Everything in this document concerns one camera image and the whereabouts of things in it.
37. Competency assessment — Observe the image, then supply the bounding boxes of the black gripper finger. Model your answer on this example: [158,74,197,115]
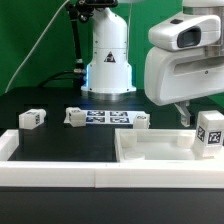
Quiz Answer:
[175,101,191,127]

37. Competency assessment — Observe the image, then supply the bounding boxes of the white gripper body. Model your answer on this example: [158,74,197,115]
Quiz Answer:
[144,47,224,106]

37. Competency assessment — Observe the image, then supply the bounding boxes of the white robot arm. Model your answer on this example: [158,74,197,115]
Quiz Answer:
[82,0,224,127]

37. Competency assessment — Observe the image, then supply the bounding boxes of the fiducial tag sheet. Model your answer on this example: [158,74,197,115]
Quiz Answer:
[63,110,146,127]

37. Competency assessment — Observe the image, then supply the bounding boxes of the white u-shaped fence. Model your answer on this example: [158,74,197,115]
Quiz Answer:
[0,130,224,188]

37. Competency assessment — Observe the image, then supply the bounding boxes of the black cable bundle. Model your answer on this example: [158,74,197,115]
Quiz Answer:
[37,0,94,88]

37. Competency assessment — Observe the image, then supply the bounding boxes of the white cable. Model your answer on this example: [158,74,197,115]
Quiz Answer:
[4,0,72,94]

